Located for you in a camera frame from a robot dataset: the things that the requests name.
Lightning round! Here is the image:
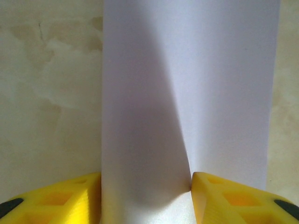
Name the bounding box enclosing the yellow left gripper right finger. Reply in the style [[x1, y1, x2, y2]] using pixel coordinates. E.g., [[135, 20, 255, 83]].
[[191, 171, 299, 224]]

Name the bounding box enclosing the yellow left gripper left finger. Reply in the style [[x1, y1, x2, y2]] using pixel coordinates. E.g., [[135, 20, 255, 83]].
[[0, 172, 102, 224]]

